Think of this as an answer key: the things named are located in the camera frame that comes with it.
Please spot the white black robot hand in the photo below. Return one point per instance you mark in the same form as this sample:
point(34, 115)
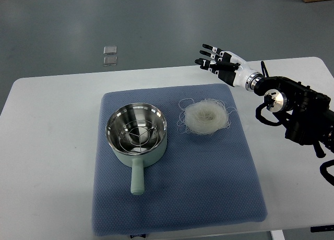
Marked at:
point(230, 68)

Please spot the white vermicelli nest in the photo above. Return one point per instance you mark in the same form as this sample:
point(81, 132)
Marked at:
point(204, 117)

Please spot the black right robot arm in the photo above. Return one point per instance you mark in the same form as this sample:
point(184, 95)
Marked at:
point(302, 111)

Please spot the mint green steel pot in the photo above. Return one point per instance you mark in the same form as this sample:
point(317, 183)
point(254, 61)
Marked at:
point(130, 116)

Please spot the blue woven table mat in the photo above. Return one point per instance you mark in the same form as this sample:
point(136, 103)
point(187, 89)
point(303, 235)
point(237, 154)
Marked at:
point(200, 181)

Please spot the upper metal floor plate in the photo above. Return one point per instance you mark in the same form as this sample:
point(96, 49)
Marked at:
point(109, 50)

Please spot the wire steamer rack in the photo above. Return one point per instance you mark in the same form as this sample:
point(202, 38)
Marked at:
point(138, 139)

